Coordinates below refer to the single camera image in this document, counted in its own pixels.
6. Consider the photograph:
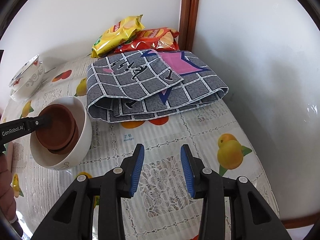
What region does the brown clay bowl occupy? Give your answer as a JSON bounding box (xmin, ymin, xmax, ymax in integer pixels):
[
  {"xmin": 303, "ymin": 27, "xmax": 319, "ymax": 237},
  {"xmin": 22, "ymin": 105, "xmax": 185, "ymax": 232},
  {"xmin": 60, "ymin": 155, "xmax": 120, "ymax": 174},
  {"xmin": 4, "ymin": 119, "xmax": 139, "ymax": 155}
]
[
  {"xmin": 36, "ymin": 104, "xmax": 75, "ymax": 151},
  {"xmin": 43, "ymin": 118, "xmax": 79, "ymax": 154}
]

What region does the person's left hand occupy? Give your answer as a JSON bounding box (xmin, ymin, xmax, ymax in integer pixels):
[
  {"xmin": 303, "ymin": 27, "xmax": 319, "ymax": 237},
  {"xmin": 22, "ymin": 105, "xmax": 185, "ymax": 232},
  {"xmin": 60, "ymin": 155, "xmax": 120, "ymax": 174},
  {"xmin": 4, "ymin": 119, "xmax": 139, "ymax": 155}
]
[{"xmin": 0, "ymin": 142, "xmax": 17, "ymax": 224}]

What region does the large white ceramic bowl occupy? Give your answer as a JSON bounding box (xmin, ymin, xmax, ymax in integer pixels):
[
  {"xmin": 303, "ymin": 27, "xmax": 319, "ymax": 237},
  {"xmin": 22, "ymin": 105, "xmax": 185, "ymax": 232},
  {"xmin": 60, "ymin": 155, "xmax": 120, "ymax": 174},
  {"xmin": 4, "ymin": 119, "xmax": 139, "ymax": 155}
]
[{"xmin": 10, "ymin": 62, "xmax": 44, "ymax": 102}]

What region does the blue patterned porcelain bowl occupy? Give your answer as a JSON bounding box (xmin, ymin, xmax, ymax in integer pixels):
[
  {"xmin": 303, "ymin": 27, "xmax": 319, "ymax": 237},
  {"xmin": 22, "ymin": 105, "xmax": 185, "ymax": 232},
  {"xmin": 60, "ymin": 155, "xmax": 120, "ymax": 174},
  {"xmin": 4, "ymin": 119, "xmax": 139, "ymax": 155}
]
[{"xmin": 8, "ymin": 54, "xmax": 40, "ymax": 91}]

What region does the fruit print tablecloth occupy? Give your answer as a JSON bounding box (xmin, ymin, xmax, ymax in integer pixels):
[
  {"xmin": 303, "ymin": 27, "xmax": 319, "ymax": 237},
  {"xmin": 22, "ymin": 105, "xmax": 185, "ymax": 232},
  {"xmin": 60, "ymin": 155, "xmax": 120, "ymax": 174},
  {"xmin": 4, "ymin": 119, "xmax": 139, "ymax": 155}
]
[{"xmin": 0, "ymin": 52, "xmax": 281, "ymax": 240}]

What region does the grey checked folded cloth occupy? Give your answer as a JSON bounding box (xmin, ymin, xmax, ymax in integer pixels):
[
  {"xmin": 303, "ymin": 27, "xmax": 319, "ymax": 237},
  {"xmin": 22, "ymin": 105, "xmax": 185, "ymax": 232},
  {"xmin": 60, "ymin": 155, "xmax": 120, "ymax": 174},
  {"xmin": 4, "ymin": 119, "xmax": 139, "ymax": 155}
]
[{"xmin": 87, "ymin": 49, "xmax": 228, "ymax": 123}]

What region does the yellow chips bag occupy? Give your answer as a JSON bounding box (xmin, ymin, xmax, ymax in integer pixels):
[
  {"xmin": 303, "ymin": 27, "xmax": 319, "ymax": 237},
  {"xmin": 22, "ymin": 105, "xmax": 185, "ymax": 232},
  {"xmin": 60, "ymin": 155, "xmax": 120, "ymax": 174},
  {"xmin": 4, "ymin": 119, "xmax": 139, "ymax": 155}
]
[{"xmin": 91, "ymin": 15, "xmax": 145, "ymax": 58}]

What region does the red chips bag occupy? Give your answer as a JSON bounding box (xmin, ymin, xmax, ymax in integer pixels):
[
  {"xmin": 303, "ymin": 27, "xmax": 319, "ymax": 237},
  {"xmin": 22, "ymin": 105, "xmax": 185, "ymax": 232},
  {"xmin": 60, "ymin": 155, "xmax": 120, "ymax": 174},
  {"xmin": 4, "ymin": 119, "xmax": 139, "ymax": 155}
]
[{"xmin": 114, "ymin": 27, "xmax": 180, "ymax": 53}]

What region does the brown wooden door frame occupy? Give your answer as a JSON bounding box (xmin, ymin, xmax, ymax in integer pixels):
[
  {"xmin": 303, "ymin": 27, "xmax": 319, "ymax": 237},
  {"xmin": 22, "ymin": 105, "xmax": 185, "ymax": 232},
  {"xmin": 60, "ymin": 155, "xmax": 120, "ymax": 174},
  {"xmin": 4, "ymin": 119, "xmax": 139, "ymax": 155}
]
[{"xmin": 178, "ymin": 0, "xmax": 199, "ymax": 51}]

